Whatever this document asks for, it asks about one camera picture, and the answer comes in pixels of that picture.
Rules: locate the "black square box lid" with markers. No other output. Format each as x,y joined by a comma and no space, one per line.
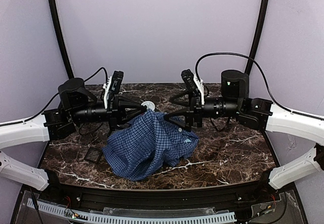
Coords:
93,155

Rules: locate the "blue checked shirt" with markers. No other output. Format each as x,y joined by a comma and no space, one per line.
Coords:
149,142

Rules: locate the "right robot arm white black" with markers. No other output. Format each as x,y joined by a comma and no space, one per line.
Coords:
258,114

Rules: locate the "black frame post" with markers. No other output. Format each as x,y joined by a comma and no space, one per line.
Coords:
60,39
259,28

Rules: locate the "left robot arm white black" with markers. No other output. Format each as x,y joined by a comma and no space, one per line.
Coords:
77,106

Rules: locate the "left black frame post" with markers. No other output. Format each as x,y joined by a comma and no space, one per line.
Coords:
60,39

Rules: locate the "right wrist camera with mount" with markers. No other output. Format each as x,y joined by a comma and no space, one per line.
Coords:
194,87

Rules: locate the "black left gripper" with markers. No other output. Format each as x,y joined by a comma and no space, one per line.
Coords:
111,110

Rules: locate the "black front aluminium rail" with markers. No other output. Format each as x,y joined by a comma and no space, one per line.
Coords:
231,196

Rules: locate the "pink pompom brooch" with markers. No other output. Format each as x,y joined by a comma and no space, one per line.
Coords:
149,105

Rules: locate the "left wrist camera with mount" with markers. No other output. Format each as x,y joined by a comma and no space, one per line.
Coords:
112,87

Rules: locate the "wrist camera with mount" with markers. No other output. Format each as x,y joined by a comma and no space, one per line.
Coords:
194,87
112,87

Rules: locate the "right black frame post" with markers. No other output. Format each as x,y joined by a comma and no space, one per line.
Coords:
259,28

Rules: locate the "white slotted cable duct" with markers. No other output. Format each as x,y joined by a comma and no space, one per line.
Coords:
115,215

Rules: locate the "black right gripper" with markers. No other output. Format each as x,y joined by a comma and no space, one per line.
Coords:
193,110

